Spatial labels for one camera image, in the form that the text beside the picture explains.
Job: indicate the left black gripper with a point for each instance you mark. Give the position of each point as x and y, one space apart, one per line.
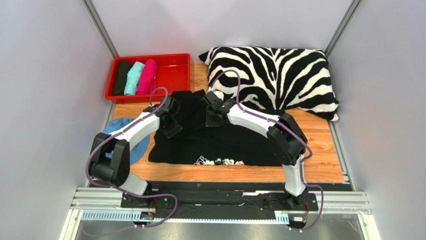
176 130

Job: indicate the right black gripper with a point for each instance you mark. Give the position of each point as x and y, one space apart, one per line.
214 118

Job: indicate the black t shirt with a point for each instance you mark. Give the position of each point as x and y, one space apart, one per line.
231 142

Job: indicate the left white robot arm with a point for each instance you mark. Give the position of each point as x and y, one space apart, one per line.
109 160

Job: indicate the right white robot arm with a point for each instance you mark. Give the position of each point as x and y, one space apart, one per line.
286 139

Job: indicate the rolled pink shirt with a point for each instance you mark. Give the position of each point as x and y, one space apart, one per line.
147 82

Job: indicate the red plastic bin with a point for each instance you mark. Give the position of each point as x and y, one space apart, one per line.
174 73

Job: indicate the rolled teal shirt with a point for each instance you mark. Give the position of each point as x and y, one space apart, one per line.
133 78

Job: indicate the rolled black shirt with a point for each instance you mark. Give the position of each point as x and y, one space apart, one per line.
123 68

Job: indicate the zebra print pillow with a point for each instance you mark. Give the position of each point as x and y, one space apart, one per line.
266 78

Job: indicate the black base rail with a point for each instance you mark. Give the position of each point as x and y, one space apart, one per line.
223 201

